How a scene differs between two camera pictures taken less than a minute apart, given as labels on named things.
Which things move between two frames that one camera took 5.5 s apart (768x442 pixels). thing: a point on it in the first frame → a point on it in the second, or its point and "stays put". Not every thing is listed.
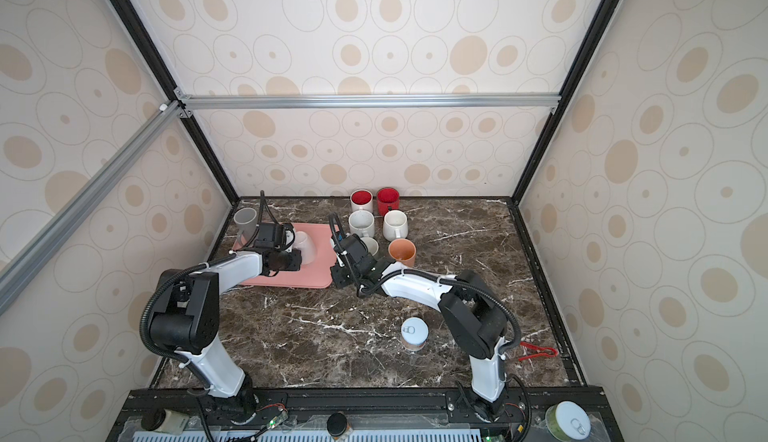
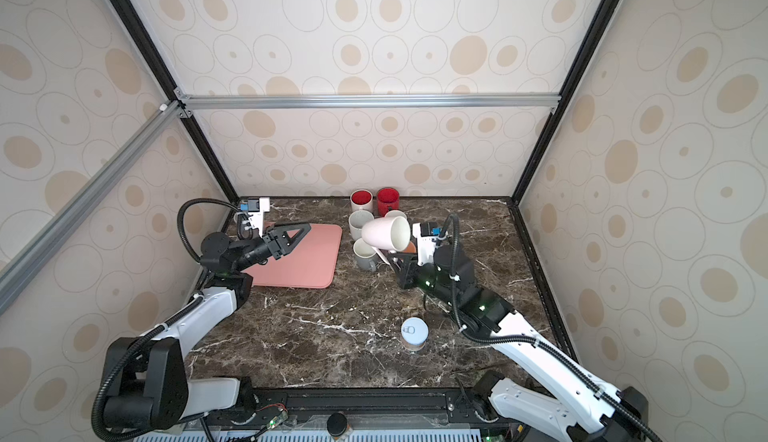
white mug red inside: (361, 200) stays put
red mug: (387, 200) stays put
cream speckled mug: (362, 223) stays put
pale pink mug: (307, 247) → (387, 233)
